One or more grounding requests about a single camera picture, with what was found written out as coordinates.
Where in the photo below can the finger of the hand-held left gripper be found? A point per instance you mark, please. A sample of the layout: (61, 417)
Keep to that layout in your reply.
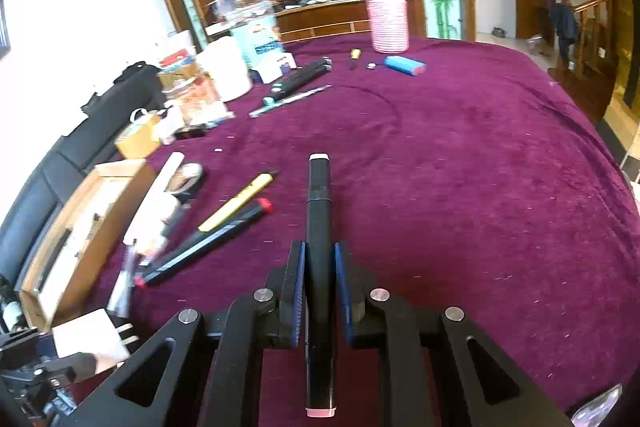
(75, 367)

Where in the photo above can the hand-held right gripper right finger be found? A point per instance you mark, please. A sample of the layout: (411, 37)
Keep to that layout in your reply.
(343, 292)

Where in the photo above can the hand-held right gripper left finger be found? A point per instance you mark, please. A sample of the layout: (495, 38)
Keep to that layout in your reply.
(297, 292)

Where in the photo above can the white power adapter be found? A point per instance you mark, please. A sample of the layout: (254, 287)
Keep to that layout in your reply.
(90, 334)

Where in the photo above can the black marker pen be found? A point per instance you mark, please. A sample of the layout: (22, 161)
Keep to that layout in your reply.
(318, 207)

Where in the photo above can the cardboard box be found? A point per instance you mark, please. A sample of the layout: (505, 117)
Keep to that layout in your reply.
(115, 192)

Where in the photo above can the clear plastic packet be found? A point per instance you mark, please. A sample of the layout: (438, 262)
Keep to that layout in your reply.
(122, 279)

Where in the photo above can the black marker with red caps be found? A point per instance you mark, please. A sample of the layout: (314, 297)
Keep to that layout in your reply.
(205, 242)

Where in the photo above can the yellow utility knife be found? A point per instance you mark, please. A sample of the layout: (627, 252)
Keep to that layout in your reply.
(235, 202)

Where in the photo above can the tape roll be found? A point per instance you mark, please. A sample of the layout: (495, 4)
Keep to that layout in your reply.
(186, 179)

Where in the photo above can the purple tablecloth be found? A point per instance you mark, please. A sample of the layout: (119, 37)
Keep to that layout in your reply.
(475, 157)

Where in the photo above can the silver teal pen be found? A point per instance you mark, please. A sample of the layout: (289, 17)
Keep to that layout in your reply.
(290, 100)

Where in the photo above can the clear plastic jar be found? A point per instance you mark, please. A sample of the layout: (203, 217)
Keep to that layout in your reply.
(197, 97)

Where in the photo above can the yellow container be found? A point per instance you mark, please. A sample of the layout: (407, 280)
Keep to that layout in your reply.
(137, 137)

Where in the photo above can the black sofa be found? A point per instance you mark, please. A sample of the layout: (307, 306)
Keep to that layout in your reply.
(75, 142)

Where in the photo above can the white paper roll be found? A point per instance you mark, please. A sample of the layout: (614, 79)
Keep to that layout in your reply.
(227, 69)

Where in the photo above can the blue battery pack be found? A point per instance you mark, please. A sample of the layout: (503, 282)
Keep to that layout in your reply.
(405, 65)

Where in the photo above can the small yellow black tool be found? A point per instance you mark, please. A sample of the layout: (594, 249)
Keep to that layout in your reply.
(355, 56)

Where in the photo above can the blue white carton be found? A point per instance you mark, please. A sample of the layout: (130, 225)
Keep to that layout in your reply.
(260, 42)

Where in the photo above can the pink striped jar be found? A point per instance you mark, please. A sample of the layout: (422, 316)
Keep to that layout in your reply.
(387, 27)

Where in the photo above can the wooden cabinet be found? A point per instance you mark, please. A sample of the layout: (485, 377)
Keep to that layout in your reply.
(325, 19)

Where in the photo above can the wooden stair railing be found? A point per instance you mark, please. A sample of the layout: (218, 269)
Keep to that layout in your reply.
(597, 27)

